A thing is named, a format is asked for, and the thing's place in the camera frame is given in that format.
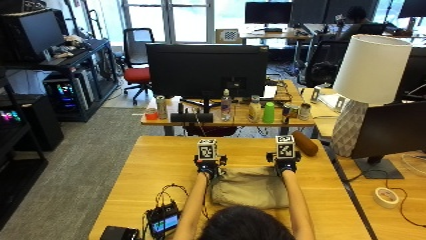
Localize person's right hand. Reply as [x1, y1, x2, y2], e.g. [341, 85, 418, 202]
[265, 150, 303, 178]

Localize person's left hand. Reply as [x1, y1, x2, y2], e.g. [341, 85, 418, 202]
[193, 153, 229, 181]

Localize white left marker cube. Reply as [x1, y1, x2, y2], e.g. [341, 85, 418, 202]
[195, 138, 219, 161]

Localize white marker cube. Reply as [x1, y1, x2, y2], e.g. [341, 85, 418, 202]
[195, 138, 219, 161]
[274, 134, 297, 160]

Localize white right marker cube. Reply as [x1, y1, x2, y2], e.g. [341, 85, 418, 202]
[274, 134, 297, 160]

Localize brown cylinder roll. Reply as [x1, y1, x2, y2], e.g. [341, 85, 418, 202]
[290, 130, 319, 158]

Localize grey folded cloth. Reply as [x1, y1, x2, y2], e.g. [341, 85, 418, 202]
[209, 166, 293, 210]

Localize black speaker bar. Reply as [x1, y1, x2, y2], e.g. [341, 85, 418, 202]
[169, 112, 214, 124]

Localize dark drink can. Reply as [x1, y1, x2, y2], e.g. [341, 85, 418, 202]
[281, 103, 293, 126]

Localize green cup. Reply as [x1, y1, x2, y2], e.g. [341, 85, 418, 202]
[261, 101, 277, 125]

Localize wooden desk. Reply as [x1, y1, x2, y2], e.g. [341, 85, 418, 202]
[139, 79, 317, 137]

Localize glass jar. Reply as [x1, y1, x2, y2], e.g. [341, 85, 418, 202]
[297, 102, 313, 122]

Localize clear water bottle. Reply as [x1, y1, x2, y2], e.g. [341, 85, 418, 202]
[219, 88, 233, 123]

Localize red cup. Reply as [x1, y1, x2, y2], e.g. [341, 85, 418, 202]
[143, 108, 159, 121]

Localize small silver stand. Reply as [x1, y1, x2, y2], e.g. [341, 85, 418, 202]
[309, 85, 322, 105]
[333, 95, 347, 113]

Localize white paper sheet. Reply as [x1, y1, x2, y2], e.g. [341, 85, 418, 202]
[261, 85, 279, 100]

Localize white tape roll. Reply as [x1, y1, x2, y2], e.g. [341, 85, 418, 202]
[372, 186, 400, 210]

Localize black monitor on stand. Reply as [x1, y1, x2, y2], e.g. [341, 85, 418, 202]
[348, 101, 426, 180]

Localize black box device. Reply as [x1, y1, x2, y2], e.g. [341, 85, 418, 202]
[98, 225, 141, 240]

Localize large black monitor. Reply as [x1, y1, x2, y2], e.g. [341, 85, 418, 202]
[145, 42, 270, 114]

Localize black office chair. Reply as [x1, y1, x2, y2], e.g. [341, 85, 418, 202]
[303, 39, 351, 89]

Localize white shade table lamp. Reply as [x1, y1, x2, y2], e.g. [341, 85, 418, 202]
[330, 33, 414, 158]

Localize red office chair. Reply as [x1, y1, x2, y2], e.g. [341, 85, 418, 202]
[121, 27, 155, 107]

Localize lit computer tower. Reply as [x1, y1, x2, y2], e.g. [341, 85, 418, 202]
[42, 73, 97, 114]

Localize checkered calibration board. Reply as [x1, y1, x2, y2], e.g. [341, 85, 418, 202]
[214, 28, 243, 45]

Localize black shelf rack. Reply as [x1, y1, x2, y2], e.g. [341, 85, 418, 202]
[0, 38, 120, 123]

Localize black background monitor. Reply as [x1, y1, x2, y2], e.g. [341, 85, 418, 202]
[243, 1, 294, 25]

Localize black screen on rack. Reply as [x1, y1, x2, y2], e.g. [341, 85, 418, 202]
[0, 8, 66, 64]

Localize black recorder cables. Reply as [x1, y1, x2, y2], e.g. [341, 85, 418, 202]
[153, 182, 210, 221]

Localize black recorder with screen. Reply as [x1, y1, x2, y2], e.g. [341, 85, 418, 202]
[145, 203, 182, 240]

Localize black cable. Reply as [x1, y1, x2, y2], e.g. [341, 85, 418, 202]
[338, 169, 426, 229]

